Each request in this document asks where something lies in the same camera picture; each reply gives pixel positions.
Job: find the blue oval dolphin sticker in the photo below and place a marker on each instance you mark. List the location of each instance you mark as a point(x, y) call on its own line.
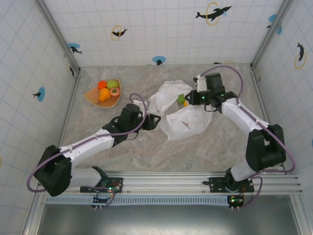
point(159, 59)

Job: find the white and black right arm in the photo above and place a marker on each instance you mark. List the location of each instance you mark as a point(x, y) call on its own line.
point(244, 117)

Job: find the woven leaf-shaped fruit basket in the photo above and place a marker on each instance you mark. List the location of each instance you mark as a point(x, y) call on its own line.
point(91, 96)

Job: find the white plastic bag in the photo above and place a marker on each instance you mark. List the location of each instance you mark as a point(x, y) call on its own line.
point(185, 122)

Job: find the orange-red fruit with green leaves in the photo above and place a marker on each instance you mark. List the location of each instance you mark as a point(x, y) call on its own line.
point(114, 91)

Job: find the grey metal panel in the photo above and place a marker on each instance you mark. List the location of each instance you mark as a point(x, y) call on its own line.
point(171, 220)

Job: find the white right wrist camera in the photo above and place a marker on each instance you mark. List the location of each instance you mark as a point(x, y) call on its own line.
point(201, 84)

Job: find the aluminium front rail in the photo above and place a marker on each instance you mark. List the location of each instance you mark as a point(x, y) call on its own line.
point(166, 181)

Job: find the aluminium side rail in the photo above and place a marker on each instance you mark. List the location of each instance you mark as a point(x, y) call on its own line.
point(262, 98)
point(72, 100)

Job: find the speckled yellow apple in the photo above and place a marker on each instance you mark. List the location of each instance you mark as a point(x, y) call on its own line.
point(185, 103)

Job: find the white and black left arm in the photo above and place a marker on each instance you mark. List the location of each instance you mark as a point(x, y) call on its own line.
point(85, 147)

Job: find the green pear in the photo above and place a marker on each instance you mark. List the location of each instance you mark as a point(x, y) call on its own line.
point(181, 98)

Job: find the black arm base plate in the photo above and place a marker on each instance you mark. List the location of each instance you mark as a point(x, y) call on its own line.
point(115, 181)
point(215, 182)

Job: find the green apple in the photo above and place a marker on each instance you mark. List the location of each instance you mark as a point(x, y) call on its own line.
point(112, 84)

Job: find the small circuit board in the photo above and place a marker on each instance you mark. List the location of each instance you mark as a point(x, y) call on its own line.
point(115, 187)
point(236, 200)

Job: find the aluminium corner post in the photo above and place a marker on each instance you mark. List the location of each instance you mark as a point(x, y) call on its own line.
point(60, 36)
point(262, 49)

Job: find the orange tangerine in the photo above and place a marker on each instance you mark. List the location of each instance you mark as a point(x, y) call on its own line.
point(102, 85)

